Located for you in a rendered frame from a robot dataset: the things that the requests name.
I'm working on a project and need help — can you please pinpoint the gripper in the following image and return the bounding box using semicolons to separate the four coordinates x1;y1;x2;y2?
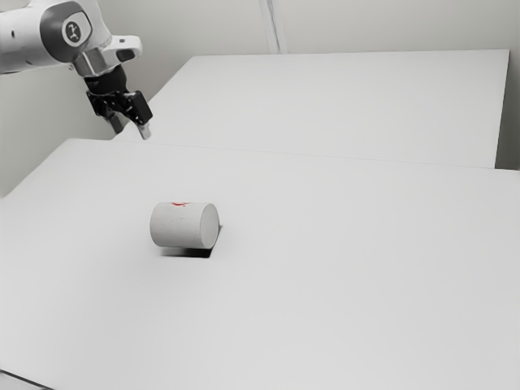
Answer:
83;67;154;141

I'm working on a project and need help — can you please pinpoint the white mug with red print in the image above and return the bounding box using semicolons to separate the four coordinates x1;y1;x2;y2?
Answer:
149;200;221;250

